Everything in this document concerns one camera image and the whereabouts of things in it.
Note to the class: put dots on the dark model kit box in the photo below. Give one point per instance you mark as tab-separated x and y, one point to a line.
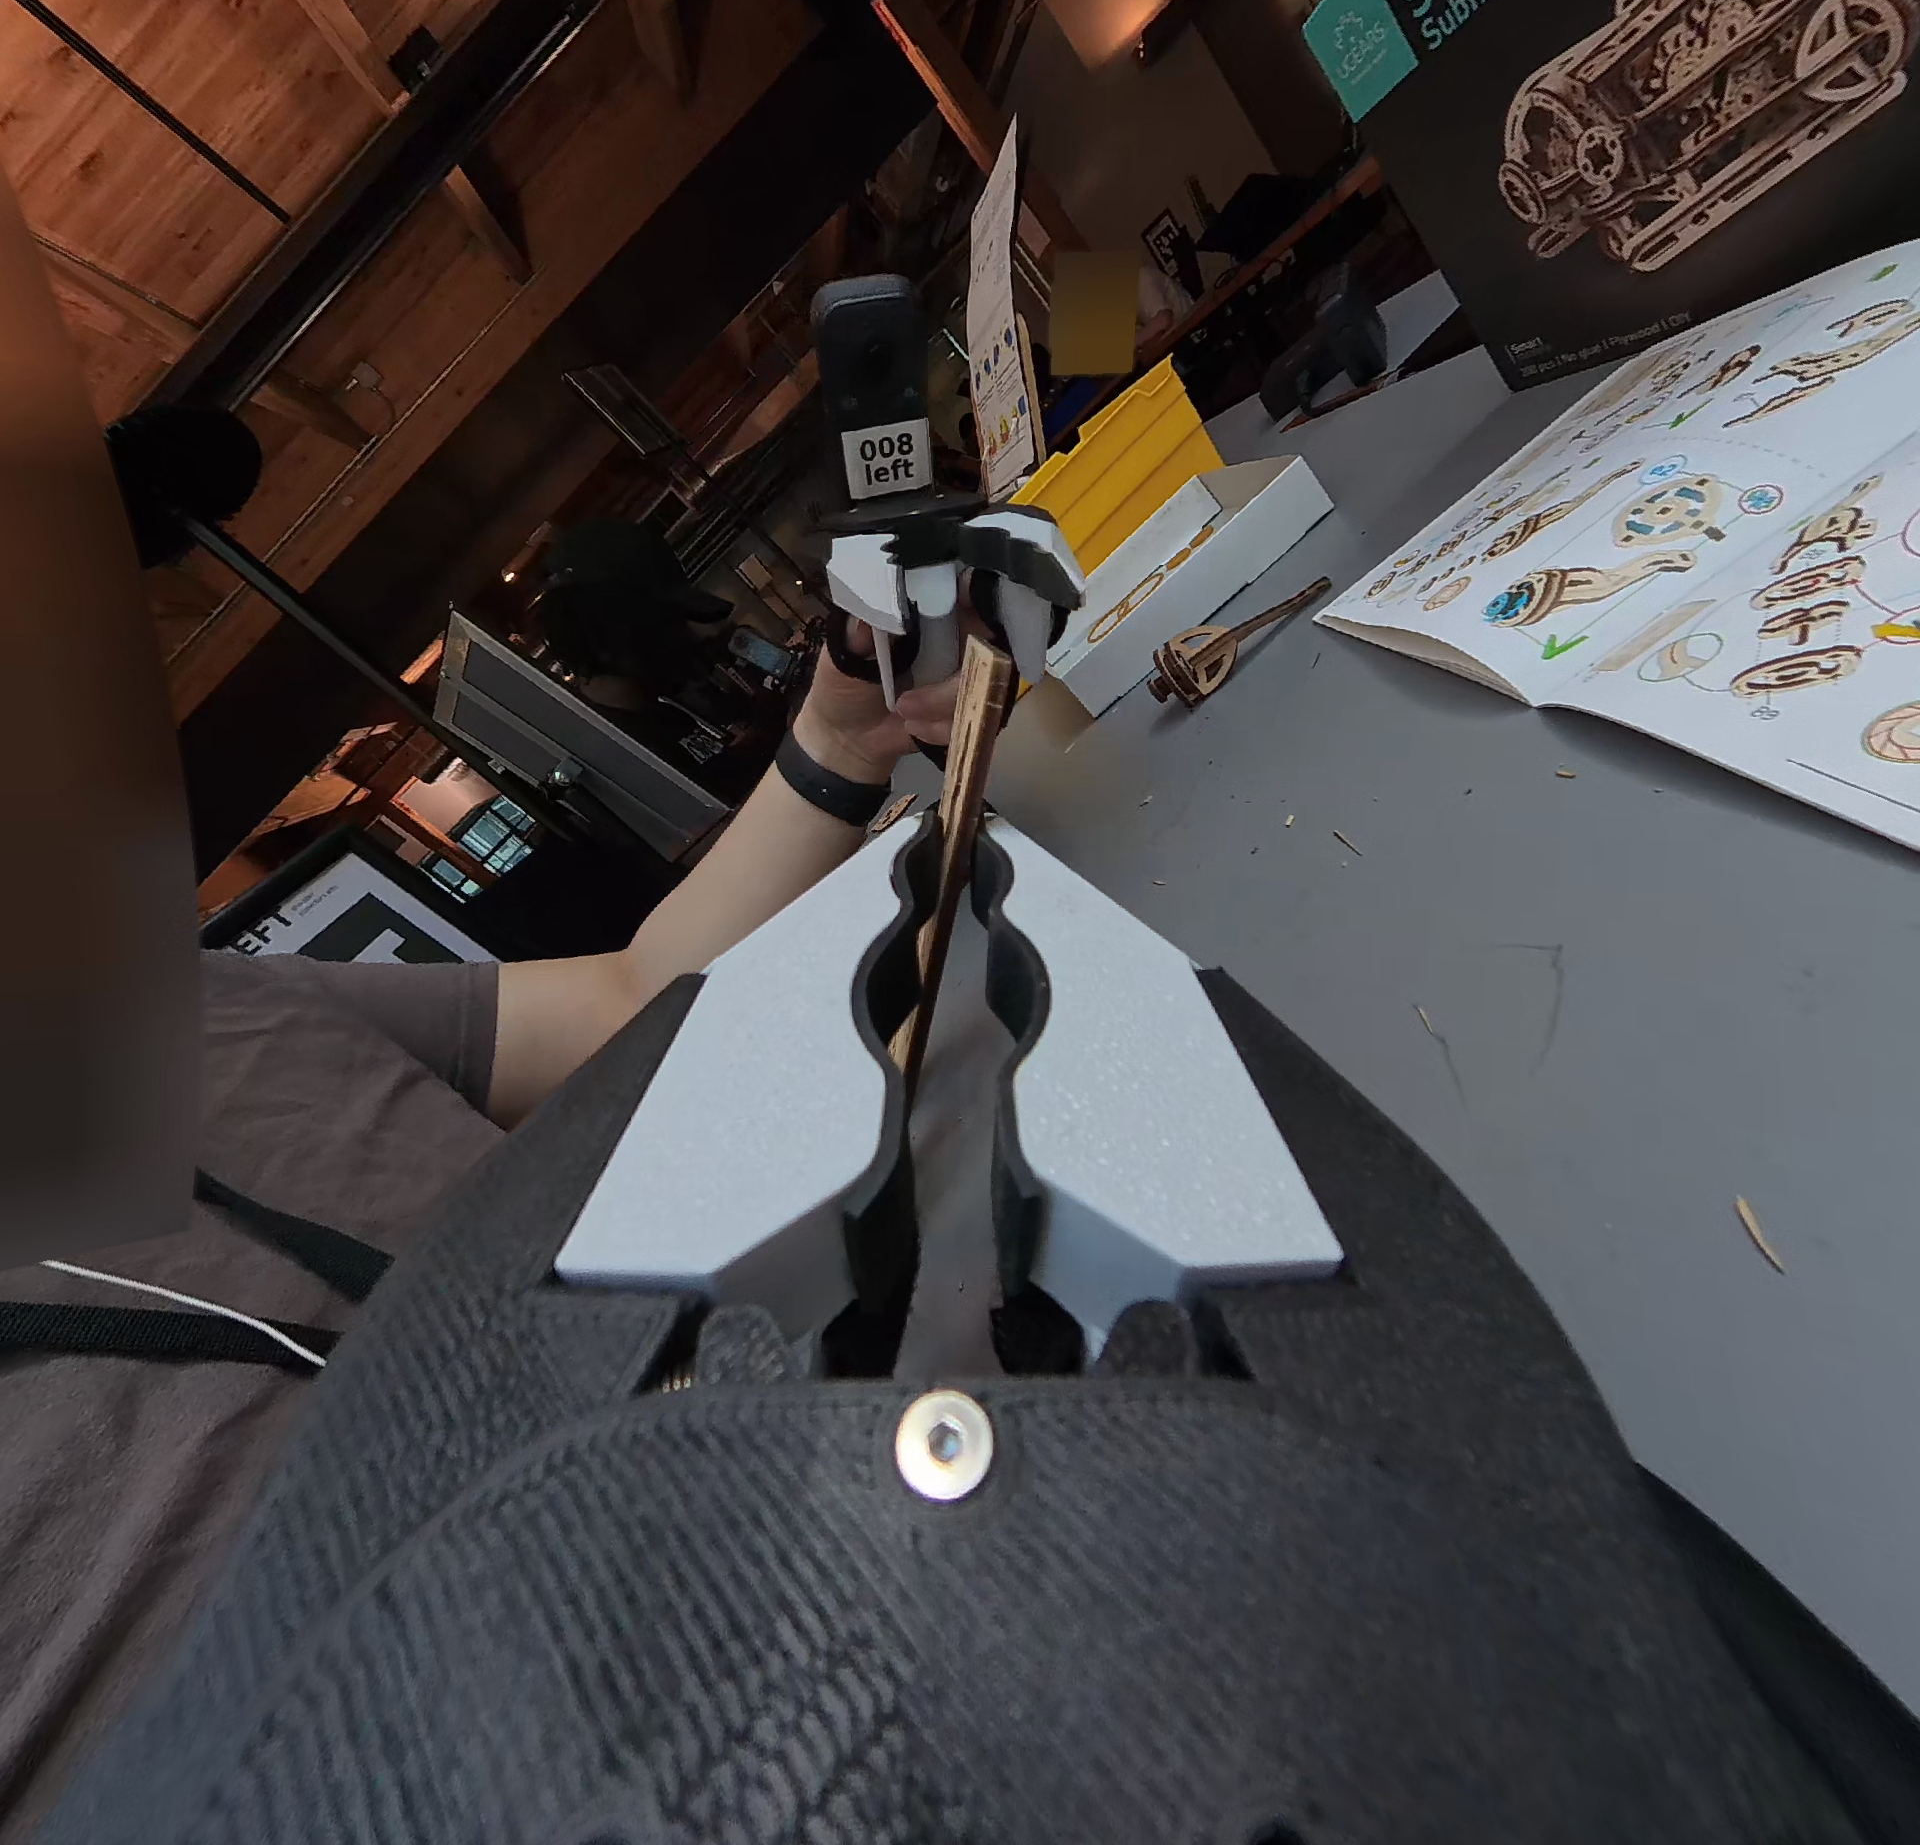
1441	196

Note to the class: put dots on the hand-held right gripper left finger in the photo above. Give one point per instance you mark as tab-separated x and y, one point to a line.
720	1125

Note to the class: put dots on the person's left forearm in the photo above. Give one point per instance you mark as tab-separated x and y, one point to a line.
675	946

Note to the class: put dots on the white cardboard box tray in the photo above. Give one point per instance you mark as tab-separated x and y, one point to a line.
1245	502

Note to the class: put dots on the wooden stick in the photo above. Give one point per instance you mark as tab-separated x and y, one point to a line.
960	795

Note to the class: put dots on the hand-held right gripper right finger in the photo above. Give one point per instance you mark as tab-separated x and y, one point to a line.
1170	1125

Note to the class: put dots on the printed tag sign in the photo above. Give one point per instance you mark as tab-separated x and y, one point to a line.
376	931

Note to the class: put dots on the black box device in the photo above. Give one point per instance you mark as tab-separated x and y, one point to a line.
1327	345

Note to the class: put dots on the instruction board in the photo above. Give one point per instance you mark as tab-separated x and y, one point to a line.
996	256

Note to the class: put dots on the person's left hand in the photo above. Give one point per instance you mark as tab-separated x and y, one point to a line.
861	706

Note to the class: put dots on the grey framed monitor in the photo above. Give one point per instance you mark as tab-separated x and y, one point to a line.
570	742

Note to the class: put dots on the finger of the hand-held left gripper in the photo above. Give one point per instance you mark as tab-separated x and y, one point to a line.
866	585
1057	556

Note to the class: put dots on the yellow plastic bin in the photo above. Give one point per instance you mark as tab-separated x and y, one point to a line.
1141	436

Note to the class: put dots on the black wristband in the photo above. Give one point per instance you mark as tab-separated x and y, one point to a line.
825	791

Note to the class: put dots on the small wooden gear assembly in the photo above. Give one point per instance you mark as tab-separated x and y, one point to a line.
1191	662

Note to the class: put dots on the instruction booklet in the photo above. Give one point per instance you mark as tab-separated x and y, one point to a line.
1650	601

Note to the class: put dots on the person's grey shirt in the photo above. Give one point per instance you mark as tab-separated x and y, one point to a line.
345	1036

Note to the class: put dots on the black round lamp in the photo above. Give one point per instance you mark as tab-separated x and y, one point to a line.
181	465

